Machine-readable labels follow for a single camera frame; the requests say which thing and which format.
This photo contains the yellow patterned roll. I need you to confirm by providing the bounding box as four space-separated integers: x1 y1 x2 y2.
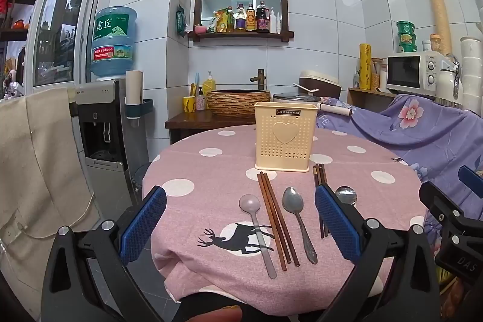
358 43 373 89

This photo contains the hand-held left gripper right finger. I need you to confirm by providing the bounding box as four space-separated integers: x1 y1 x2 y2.
314 183 442 322

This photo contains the tall paper cup stack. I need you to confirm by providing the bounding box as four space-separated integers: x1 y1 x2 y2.
426 0 453 56

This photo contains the brown and cream rice cooker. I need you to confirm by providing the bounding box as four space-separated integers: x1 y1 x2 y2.
298 70 340 100

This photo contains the stack of white bowls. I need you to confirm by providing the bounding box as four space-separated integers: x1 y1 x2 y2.
459 36 483 107

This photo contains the plain metal spoon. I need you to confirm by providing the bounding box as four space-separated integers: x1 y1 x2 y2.
334 186 357 206

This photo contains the purple label bottle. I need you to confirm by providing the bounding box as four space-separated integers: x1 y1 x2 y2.
235 3 247 32

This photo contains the cream pan with glass lid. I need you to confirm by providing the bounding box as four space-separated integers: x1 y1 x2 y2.
272 92 353 117

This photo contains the pale lilac spoon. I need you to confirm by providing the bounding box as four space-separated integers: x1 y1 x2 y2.
239 194 278 279

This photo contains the pink polka dot tablecloth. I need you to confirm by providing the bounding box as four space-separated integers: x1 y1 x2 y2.
141 125 427 315

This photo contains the blue water jug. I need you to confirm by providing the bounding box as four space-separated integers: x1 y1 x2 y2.
90 6 138 81

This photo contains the woven pattern wash basin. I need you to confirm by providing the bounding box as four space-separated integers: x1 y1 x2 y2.
206 89 271 119

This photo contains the white paper cup tube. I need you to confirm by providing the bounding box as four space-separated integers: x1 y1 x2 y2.
125 70 144 107

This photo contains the white kettle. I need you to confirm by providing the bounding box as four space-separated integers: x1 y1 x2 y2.
435 56 464 107

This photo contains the purple floral cloth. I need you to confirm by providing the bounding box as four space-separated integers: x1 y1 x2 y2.
315 94 483 270

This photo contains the grey trash bin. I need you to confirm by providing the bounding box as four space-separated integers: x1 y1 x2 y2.
132 163 152 202

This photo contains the wooden display shelf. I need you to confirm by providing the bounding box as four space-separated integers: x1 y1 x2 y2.
0 0 42 100

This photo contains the yellow seasoning packet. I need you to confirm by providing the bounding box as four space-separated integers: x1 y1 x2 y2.
214 9 229 33

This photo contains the white microwave oven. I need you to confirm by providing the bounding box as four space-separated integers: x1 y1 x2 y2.
385 50 451 96

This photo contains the metal spoon with ornate handle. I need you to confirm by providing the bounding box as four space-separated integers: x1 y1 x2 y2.
282 187 318 265

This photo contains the grey water dispenser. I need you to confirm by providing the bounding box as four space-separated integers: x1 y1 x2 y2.
73 78 133 209

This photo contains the glass jar of beans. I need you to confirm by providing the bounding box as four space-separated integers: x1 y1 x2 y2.
371 58 383 91

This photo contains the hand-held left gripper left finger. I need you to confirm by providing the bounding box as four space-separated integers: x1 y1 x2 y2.
41 185 178 322

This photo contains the green hanging packet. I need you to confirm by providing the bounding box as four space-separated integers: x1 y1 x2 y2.
175 4 189 38

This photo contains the dark soy sauce bottle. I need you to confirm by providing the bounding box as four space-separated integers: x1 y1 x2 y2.
255 1 270 33

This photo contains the bronze faucet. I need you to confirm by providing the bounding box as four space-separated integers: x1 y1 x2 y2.
249 69 268 91

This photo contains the wooden framed mirror shelf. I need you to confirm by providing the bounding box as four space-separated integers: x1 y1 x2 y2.
187 0 294 43

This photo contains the light wooden cabinet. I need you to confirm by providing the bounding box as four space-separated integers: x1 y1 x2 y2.
347 87 398 115

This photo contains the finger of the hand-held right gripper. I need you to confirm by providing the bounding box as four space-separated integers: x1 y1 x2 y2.
419 181 465 229
458 165 483 195

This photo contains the yellow soap dispenser bottle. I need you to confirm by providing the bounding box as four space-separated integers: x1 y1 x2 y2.
203 71 216 96

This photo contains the beige cloth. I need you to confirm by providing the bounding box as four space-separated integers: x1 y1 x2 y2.
0 87 101 308

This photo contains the dark wooden vanity table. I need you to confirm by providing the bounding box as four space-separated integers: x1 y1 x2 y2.
165 112 257 145

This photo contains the person's left hand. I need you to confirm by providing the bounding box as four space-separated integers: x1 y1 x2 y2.
188 305 243 322

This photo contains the sliding glass window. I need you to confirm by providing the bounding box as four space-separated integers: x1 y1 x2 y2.
26 0 104 89

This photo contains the teal cup holder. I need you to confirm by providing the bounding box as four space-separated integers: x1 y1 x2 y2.
124 99 154 119

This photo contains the cream plastic utensil holder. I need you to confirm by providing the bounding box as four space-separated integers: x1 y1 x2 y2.
254 101 321 172

